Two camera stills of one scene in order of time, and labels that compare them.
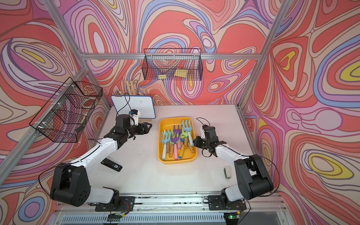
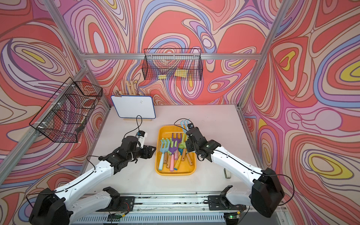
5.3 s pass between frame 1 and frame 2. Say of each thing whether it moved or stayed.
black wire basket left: stayed
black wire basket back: stayed
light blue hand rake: stayed
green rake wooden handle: moved
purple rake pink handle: moved
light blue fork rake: moved
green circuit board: stayed
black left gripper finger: moved
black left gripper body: moved
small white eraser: stayed
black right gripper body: moved
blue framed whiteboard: stayed
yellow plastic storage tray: moved
